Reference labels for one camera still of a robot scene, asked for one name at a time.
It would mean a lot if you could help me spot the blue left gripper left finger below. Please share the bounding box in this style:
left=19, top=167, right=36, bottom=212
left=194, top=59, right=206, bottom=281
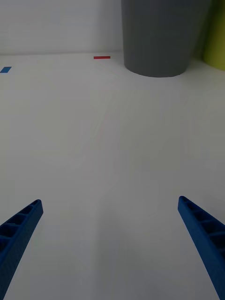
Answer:
left=0, top=199, right=44, bottom=300

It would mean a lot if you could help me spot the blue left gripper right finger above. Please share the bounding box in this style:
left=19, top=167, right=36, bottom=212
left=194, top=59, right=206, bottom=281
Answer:
left=177, top=195, right=225, bottom=300

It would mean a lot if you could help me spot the yellow-green plastic bin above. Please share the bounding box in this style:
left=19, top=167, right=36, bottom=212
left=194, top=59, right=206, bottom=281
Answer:
left=202, top=0, right=225, bottom=71

